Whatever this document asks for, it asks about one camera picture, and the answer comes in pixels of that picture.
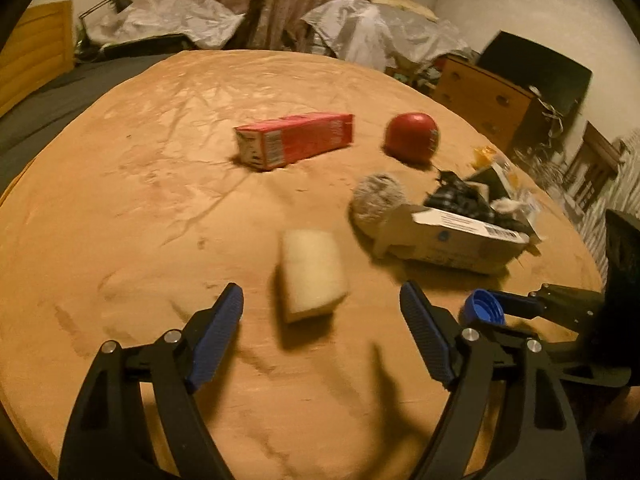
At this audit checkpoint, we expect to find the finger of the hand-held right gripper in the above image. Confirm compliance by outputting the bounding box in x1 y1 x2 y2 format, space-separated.
492 284 608 333
545 332 636 391

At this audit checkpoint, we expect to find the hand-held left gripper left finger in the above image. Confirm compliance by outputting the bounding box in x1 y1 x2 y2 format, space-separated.
59 282 245 480

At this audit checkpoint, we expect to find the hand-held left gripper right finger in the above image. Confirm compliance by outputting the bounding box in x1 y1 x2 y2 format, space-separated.
399 281 586 480

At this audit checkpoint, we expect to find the blue bottle cap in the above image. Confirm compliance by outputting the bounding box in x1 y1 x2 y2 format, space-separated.
460 290 506 328

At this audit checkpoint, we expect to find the cardboard box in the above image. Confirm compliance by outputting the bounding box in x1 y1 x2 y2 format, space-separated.
372 202 543 276

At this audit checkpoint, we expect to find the pale yellow sponge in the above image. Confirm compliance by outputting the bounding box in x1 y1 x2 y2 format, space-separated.
279 230 350 324

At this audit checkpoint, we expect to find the black plaid cloth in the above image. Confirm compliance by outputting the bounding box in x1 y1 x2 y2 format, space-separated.
424 170 501 223

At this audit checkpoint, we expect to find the white knitted sock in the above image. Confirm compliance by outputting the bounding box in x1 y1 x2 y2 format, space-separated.
350 173 408 236

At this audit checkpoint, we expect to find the striped cloth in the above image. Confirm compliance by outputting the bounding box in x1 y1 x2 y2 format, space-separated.
580 130 640 261

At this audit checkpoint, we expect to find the wooden chair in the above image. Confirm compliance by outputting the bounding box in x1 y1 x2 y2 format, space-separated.
562 121 628 216

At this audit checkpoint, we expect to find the yellow plastic wrapper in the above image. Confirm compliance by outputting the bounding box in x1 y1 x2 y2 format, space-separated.
472 146 501 168

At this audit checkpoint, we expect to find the red pomegranate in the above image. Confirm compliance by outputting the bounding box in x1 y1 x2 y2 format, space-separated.
384 111 441 165

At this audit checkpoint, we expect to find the black monitor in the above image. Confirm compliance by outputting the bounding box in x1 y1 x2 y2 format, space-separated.
475 30 593 126

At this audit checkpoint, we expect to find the red carton box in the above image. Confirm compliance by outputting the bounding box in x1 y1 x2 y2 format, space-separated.
234 112 355 171

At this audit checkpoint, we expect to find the wooden dresser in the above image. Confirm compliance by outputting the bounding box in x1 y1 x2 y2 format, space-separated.
432 55 546 153

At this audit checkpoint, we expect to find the grey bedsheet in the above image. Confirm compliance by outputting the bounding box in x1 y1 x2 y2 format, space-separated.
0 52 171 191

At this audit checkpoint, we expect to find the crumpled plastic sheet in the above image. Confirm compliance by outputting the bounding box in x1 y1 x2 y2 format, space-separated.
300 0 481 73
97 0 246 51

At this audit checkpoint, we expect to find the pale pillow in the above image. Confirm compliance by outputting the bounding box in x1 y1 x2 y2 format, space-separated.
367 0 441 23

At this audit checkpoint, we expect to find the wooden cabinet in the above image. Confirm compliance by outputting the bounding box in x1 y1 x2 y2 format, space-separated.
0 0 76 116

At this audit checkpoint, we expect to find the black desk lamp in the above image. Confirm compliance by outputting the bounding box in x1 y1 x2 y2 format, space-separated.
75 0 133 56

